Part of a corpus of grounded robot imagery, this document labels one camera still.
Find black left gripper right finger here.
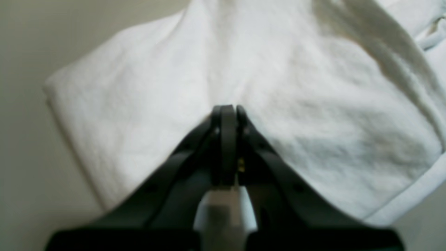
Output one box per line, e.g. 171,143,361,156
237,105,405,251

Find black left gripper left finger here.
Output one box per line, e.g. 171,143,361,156
46,105,237,251

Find white printed T-shirt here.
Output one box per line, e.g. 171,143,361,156
44,0,445,226

